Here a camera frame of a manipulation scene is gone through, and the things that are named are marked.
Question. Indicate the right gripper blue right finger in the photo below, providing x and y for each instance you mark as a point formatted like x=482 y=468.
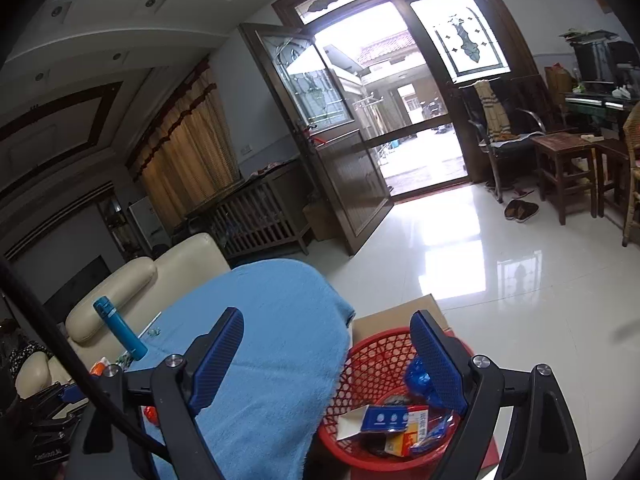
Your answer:
x=445 y=360

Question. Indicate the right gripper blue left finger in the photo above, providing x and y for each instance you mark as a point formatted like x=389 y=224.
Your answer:
x=209 y=358

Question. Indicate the blue plastic bag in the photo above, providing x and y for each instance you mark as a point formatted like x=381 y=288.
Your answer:
x=421 y=389

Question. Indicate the blue toothpaste box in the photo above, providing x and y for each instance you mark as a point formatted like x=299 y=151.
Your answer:
x=372 y=419

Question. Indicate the red plastic bag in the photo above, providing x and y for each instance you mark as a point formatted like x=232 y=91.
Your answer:
x=150 y=413

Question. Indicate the orange white medicine box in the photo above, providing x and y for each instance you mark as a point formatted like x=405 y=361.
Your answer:
x=99 y=367

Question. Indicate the black white dotted scarf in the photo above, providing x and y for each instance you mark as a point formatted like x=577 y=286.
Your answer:
x=16 y=348

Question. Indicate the blue tablecloth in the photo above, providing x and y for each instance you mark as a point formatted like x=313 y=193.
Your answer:
x=284 y=374

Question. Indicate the cream leather sofa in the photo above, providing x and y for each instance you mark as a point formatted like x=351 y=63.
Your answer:
x=140 y=290

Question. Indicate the black television screen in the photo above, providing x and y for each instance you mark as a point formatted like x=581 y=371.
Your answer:
x=83 y=282

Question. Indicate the teal thermos bottle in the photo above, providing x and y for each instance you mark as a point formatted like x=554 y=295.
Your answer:
x=119 y=328

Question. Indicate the wooden baby crib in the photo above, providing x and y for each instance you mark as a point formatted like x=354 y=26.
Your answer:
x=262 y=213

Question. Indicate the white refrigerator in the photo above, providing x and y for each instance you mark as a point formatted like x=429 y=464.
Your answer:
x=148 y=223

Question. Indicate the brown slippers pair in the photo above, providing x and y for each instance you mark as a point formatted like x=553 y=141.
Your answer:
x=520 y=210

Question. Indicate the small cardboard box by door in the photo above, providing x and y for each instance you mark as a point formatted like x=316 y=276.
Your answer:
x=322 y=221

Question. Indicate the beige red curtain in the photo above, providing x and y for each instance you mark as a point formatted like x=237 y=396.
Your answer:
x=185 y=157

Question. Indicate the brown glass door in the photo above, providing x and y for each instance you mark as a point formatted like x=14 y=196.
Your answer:
x=325 y=128

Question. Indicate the dark wooden stool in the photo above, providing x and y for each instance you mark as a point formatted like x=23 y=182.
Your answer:
x=566 y=169

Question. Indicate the rattan chair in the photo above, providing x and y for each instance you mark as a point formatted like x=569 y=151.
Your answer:
x=632 y=138

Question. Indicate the dark desk with keyboard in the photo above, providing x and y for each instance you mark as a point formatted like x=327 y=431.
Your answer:
x=607 y=79

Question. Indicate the metal frame armchair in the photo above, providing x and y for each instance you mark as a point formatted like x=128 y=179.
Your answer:
x=504 y=127

